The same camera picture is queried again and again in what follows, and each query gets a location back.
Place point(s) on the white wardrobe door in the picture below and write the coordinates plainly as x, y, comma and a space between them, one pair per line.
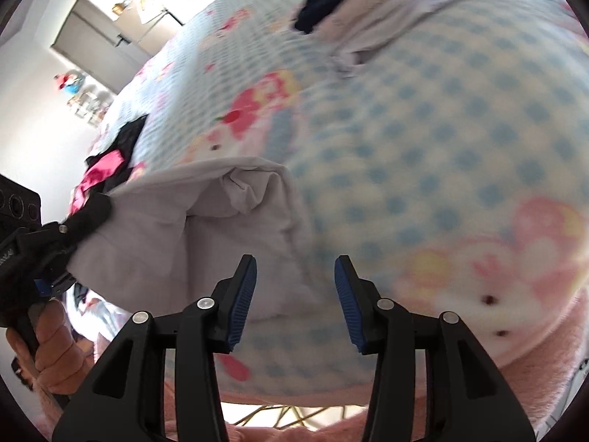
90, 40

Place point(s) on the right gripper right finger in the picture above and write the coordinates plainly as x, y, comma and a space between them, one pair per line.
467, 397

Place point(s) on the black garment pile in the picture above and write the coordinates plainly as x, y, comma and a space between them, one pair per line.
125, 142

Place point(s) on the pink garment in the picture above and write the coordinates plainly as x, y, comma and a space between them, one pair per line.
97, 174

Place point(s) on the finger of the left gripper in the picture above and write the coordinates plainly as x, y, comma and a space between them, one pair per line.
68, 234
54, 286

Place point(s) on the blue checkered cartoon blanket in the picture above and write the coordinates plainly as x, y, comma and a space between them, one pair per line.
452, 168

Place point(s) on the light grey navy-trimmed t-shirt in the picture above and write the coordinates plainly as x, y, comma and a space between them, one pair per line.
174, 234

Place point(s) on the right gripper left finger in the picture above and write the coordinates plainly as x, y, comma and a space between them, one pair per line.
122, 398

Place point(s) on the white folded clothes stack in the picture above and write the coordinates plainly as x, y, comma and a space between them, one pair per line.
358, 29

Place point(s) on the red blue plush toy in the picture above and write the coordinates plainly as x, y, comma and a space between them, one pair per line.
70, 82

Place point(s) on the white shelf with trinkets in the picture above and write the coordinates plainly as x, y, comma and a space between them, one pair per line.
91, 104

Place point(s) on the operator left hand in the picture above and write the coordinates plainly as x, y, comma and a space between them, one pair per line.
59, 365

